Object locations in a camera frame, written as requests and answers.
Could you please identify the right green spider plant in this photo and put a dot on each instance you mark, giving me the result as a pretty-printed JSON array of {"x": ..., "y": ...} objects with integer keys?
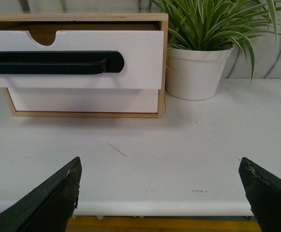
[{"x": 216, "y": 25}]

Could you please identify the white drawer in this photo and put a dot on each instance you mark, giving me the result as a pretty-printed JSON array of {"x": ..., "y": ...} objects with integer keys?
[
  {"x": 85, "y": 100},
  {"x": 141, "y": 46}
]

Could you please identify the right white plant pot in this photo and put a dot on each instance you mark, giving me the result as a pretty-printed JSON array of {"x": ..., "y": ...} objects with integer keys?
[{"x": 195, "y": 75}]

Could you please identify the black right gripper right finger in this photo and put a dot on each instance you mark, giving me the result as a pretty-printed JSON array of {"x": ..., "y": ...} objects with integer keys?
[{"x": 263, "y": 191}]

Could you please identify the black drawer handle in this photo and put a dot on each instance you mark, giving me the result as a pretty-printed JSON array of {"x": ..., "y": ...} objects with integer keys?
[{"x": 61, "y": 62}]

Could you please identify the wooden drawer cabinet frame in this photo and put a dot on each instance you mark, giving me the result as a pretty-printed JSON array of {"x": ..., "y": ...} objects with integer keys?
[{"x": 158, "y": 19}]

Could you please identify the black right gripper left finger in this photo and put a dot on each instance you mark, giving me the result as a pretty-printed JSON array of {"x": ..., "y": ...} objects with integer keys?
[{"x": 49, "y": 206}]

